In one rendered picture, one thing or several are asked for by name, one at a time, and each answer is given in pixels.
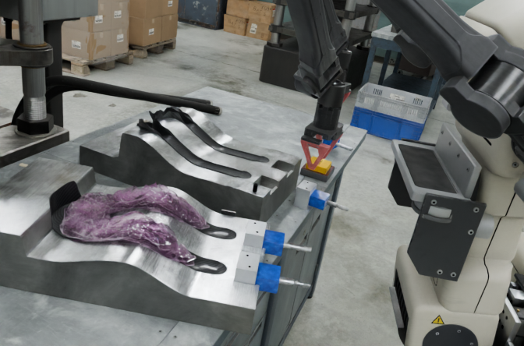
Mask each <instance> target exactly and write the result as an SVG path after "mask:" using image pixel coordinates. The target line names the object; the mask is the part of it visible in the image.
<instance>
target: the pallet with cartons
mask: <svg viewBox="0 0 524 346"><path fill-rule="evenodd" d="M178 4H179V0H129V48H133V57H136V58H146V57H147V53H148V52H150V53H154V54H157V55H158V54H160V53H163V51H162V50H163V48H168V49H175V46H176V36H177V26H178V14H177V13H178Z"/></svg>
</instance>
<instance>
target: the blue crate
mask: <svg viewBox="0 0 524 346"><path fill-rule="evenodd" d="M425 121H426V120H425ZM424 124H425V122H424V123H423V124H422V123H418V122H414V121H410V120H407V119H404V118H399V117H395V116H392V115H387V114H384V113H380V112H377V111H372V110H369V109H365V108H360V107H357V106H355V107H354V110H353V114H352V121H351V122H350V125H351V126H354V127H357V128H360V129H365V130H368V132H367V134H370V135H373V136H379V137H381V138H385V139H389V140H393V139H397V140H401V138H404V139H413V140H417V141H419V140H420V137H421V134H422V131H423V127H424Z"/></svg>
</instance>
